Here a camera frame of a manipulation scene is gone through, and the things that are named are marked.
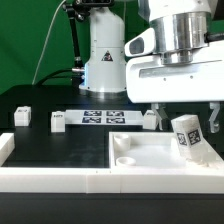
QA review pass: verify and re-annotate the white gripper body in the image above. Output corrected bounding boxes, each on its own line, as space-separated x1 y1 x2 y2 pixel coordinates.
125 28 224 103

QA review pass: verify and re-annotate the black cable bundle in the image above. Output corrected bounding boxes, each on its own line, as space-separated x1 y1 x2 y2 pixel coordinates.
34 68 82 87

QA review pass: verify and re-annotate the white U-shaped obstacle fence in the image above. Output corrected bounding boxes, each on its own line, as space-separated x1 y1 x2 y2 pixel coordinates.
0 133 224 194

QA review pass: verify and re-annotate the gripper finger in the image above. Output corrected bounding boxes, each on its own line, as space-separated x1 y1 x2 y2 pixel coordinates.
209 102 220 133
151 103 169 131

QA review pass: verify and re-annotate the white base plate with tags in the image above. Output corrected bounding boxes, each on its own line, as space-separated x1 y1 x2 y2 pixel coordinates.
65 110 143 125

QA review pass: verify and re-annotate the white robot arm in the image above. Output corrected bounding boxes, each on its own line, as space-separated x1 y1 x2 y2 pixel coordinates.
84 0 224 132

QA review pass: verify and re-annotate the white square tabletop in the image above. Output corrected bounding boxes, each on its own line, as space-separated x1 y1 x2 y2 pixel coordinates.
109 132 224 176

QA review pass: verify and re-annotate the grey cable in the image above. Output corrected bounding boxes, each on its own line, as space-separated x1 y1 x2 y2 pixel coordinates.
31 0 68 86

